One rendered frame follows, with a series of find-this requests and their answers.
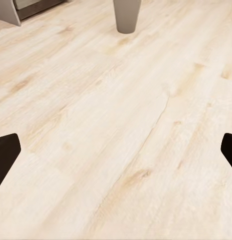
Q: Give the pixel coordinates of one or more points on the trash can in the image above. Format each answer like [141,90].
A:
[126,15]

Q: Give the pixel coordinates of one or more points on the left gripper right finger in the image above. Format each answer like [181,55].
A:
[226,147]

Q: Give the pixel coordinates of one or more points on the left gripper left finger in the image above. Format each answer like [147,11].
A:
[10,148]

